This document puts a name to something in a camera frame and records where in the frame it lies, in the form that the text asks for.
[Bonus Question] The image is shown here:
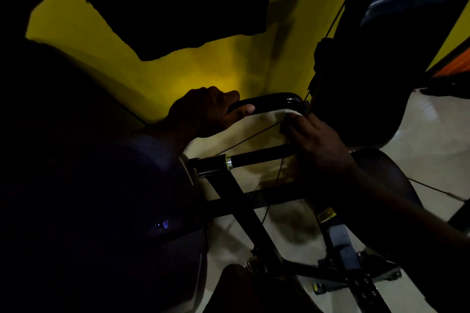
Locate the black back pad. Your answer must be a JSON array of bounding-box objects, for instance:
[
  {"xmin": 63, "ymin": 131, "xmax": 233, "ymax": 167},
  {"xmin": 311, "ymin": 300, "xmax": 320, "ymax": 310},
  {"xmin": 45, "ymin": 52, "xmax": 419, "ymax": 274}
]
[{"xmin": 310, "ymin": 0, "xmax": 470, "ymax": 148}]

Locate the black seat pad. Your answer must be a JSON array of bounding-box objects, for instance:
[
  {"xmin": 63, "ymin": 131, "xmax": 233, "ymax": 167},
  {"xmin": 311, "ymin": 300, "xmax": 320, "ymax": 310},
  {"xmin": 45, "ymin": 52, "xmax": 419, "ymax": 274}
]
[{"xmin": 349, "ymin": 147, "xmax": 423, "ymax": 214}]

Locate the person's left forearm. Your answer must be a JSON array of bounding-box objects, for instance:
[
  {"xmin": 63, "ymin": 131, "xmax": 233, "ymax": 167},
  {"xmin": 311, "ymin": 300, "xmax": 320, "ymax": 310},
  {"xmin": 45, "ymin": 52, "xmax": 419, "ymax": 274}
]
[{"xmin": 139, "ymin": 122, "xmax": 191, "ymax": 152}]

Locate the black seated gym machine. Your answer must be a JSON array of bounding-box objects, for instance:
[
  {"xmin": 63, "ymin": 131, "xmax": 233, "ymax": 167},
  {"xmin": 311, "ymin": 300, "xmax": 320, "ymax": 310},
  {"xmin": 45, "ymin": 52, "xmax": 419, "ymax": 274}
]
[{"xmin": 0, "ymin": 0, "xmax": 470, "ymax": 313}]

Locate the person's right hand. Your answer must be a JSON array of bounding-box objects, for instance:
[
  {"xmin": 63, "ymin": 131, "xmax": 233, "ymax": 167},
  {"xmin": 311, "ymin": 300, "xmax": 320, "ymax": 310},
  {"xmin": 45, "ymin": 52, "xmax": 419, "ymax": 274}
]
[{"xmin": 280, "ymin": 113, "xmax": 357, "ymax": 188}]

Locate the white cleaning wipe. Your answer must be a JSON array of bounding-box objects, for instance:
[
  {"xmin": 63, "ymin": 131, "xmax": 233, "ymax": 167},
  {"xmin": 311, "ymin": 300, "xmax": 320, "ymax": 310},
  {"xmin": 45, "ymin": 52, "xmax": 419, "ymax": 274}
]
[{"xmin": 273, "ymin": 108, "xmax": 304, "ymax": 123}]

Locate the black framed window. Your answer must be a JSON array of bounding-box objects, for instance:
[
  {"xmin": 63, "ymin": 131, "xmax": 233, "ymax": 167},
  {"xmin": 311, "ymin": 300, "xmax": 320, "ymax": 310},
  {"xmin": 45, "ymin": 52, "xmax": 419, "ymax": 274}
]
[{"xmin": 420, "ymin": 36, "xmax": 470, "ymax": 100}]

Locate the person's blue shirt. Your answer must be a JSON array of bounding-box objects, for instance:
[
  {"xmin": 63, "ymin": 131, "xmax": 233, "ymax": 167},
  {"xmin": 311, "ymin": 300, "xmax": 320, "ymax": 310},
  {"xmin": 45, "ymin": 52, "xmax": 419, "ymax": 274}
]
[{"xmin": 0, "ymin": 37, "xmax": 210, "ymax": 313}]

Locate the person's right forearm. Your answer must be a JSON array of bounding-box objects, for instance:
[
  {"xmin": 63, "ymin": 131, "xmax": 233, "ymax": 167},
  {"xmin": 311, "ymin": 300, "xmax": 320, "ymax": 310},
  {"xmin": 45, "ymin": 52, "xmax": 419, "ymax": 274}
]
[{"xmin": 330, "ymin": 166, "xmax": 470, "ymax": 288}]

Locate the person's left hand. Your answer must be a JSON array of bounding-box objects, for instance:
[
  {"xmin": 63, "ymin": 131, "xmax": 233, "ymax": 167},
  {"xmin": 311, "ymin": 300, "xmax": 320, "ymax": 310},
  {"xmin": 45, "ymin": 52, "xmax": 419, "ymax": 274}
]
[{"xmin": 166, "ymin": 86, "xmax": 256, "ymax": 139}]

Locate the thin black cable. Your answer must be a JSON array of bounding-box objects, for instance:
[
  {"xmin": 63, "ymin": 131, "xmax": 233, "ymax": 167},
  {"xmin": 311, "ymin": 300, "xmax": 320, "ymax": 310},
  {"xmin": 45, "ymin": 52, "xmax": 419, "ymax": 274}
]
[{"xmin": 216, "ymin": 122, "xmax": 467, "ymax": 225}]

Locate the orange curtain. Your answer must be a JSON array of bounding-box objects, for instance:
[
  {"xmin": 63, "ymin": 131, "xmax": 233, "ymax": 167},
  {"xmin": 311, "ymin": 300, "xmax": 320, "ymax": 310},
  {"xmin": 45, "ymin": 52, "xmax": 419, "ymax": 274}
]
[{"xmin": 429, "ymin": 46, "xmax": 470, "ymax": 79}]

